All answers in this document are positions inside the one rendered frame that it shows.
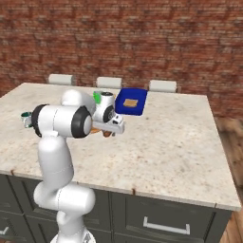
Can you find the teal and white mug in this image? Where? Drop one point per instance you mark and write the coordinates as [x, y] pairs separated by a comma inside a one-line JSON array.
[[26, 119]]

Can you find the brown toast slice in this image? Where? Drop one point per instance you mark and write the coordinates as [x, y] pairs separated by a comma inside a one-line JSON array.
[[130, 102]]

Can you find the green cup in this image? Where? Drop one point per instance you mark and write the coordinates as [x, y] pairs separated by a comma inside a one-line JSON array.
[[96, 96]]

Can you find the orange brown food item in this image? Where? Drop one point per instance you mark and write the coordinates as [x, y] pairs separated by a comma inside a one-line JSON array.
[[107, 134]]

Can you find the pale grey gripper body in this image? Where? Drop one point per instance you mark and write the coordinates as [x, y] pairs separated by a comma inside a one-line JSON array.
[[110, 127]]

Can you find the blue square tray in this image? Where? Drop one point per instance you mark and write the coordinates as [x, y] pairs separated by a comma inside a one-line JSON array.
[[136, 95]]

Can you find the dark green drawer front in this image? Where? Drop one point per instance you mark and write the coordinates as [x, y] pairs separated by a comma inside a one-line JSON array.
[[202, 215], [8, 193], [152, 239], [15, 231]]

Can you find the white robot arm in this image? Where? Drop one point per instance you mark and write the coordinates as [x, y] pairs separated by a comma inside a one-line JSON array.
[[55, 158]]

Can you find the white stool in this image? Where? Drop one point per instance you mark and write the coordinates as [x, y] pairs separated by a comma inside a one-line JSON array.
[[60, 79], [109, 82], [162, 86]]

